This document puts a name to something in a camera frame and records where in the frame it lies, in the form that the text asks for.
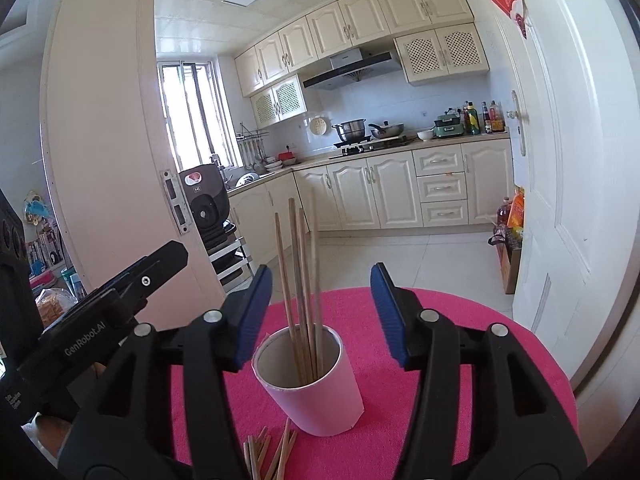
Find metal trolley rack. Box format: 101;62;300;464
202;232;254;293

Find cluttered shelf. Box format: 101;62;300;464
21;192;85;291

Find orange snack bag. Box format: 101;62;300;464
507;187;526;231

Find metal door handle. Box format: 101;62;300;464
505;90;529;157

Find metal door lock plate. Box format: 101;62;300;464
161;169;194;235

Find cream wall cabinets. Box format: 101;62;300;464
234;0;476;98

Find pile of wooden chopsticks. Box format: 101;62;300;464
242;417;299;480

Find dark wok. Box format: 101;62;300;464
368;121;406;140

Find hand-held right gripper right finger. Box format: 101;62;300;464
370;262;588;480

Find kitchen window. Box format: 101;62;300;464
157;60;242;173

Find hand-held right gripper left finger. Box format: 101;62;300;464
59;264;274;480

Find black kitchen appliance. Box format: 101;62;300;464
178;164;237;250

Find wooden chopstick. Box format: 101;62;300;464
310;186;322;368
298;206;318;378
274;212;308;387
288;198;313;386

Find cream base cabinets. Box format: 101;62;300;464
227;137;516;261

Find cardboard box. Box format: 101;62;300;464
497;239;522;295

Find black gas stove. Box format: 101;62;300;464
328;136;418;160

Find green countertop appliance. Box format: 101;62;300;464
432;112;467;139

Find white panel door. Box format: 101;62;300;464
492;0;637;396

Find black range hood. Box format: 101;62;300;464
302;47;403;92

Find hanging utensil rail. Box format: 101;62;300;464
235;122;271;171

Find clear bag of crackers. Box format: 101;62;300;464
34;287;79;332

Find pink paper cup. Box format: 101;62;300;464
251;324;365;437

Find pink round tablecloth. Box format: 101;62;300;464
170;287;580;480

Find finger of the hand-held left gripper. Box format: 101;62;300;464
77;240;189;313

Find cream lattice wall cabinet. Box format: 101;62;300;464
249;74;308;128
394;22;491;87

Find steel cooking pot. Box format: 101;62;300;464
331;118;369;143

